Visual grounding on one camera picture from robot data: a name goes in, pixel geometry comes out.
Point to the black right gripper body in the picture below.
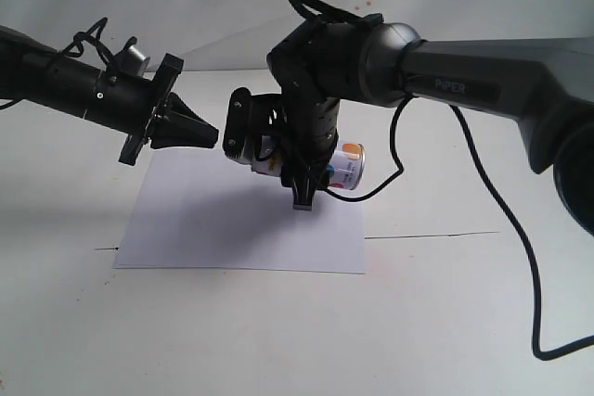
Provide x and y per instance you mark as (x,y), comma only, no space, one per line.
(265,127)

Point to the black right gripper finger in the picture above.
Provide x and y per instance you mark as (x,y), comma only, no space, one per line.
(304,184)

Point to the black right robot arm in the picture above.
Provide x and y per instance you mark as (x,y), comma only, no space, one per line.
(544,85)

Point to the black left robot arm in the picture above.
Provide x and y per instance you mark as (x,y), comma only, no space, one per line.
(87,81)

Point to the white paper sheet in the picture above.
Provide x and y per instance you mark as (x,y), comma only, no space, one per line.
(196,209)

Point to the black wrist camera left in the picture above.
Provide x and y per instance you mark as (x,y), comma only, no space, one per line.
(131,60)

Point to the white dotted spray paint can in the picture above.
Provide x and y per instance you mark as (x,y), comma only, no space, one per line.
(345,168)

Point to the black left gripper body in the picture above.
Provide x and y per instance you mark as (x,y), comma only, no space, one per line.
(158,91)

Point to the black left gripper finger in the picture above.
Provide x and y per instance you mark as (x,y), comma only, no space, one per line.
(183,132)
(181,115)

